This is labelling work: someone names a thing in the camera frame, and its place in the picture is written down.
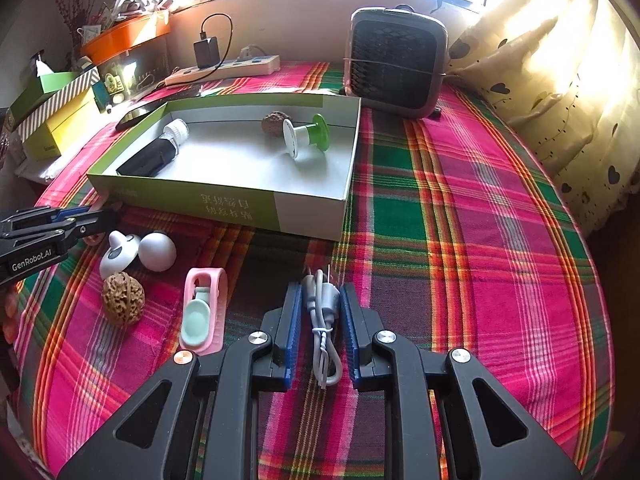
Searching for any black rectangular device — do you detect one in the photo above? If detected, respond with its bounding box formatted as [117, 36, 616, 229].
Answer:
[116, 136, 177, 178]

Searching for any pink hair clip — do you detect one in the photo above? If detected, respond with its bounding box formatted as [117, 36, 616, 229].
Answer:
[81, 201, 122, 247]

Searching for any white egg-shaped ball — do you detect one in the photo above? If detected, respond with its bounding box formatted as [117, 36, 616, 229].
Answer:
[138, 230, 178, 273]

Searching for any cream heart print curtain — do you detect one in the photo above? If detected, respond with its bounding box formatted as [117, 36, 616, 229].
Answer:
[447, 0, 640, 233]

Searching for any small brown walnut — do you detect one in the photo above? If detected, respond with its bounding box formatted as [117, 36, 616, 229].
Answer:
[261, 112, 287, 136]

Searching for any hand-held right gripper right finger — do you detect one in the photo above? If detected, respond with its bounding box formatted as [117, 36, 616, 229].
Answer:
[340, 282, 583, 480]

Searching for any black smartphone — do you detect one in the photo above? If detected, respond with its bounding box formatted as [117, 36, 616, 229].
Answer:
[115, 85, 201, 132]

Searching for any pink and mint clip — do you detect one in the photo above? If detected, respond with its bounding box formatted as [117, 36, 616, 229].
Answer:
[178, 267, 228, 356]

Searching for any white power strip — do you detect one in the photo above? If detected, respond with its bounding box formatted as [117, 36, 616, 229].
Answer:
[164, 54, 281, 87]

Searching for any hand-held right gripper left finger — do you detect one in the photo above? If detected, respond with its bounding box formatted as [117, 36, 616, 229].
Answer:
[56, 281, 303, 480]

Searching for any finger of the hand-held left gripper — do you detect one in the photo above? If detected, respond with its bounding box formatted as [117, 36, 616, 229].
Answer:
[52, 208, 122, 256]
[37, 202, 108, 223]

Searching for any orange plastic tray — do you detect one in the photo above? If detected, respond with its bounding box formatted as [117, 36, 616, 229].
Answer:
[80, 15, 172, 66]

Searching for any black charging cable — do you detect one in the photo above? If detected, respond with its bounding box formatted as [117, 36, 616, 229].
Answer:
[199, 12, 235, 68]

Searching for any person's left hand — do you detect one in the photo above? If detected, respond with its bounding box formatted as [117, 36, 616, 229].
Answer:
[1, 292, 21, 346]

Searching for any yellow cardboard box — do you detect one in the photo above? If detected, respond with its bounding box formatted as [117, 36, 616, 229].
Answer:
[22, 87, 98, 162]

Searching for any green white spool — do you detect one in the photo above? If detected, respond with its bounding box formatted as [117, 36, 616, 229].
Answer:
[282, 112, 332, 160]

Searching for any black charger adapter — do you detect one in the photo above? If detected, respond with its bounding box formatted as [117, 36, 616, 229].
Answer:
[193, 36, 221, 69]

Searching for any white cable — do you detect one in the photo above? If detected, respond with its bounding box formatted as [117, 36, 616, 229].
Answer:
[300, 265, 346, 390]

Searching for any large brown walnut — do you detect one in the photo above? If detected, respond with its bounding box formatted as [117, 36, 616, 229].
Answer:
[101, 271, 146, 327]

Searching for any pile of assorted packets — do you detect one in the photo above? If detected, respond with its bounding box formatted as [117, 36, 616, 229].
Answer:
[75, 0, 173, 36]

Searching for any green white cardboard box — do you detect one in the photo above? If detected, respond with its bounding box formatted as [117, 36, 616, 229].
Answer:
[86, 92, 362, 242]

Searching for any small teal box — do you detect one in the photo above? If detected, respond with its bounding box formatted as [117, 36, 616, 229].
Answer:
[91, 81, 113, 112]

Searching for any dark glass case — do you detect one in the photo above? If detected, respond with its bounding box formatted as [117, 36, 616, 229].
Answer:
[97, 37, 173, 106]

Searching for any white panda toy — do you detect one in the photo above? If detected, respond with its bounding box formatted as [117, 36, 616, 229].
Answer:
[99, 230, 141, 281]

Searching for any grey portable heater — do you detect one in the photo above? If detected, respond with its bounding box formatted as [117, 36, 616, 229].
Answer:
[342, 4, 448, 120]

